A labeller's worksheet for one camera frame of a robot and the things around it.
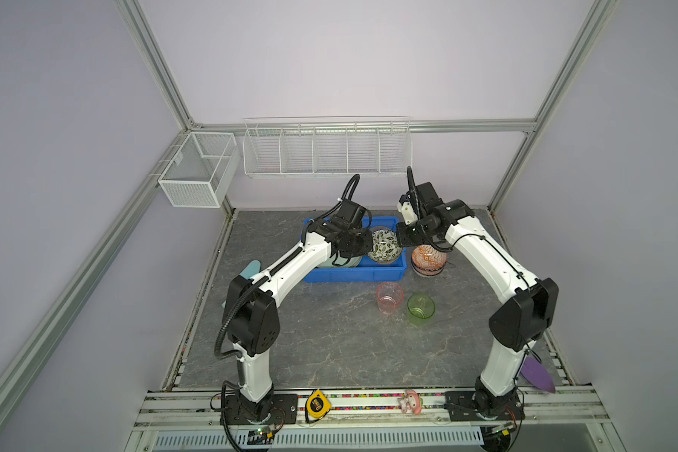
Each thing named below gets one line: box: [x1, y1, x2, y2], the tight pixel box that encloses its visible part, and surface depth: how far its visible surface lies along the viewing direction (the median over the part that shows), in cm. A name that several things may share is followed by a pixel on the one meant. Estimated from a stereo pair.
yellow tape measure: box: [305, 388, 333, 423], surface depth 75 cm
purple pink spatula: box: [519, 356, 556, 394], surface depth 81 cm
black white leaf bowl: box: [367, 226, 404, 265], surface depth 88 cm
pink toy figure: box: [398, 389, 422, 416], surface depth 74 cm
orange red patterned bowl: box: [410, 244, 448, 276], surface depth 100 cm
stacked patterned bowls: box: [411, 259, 448, 278], surface depth 98 cm
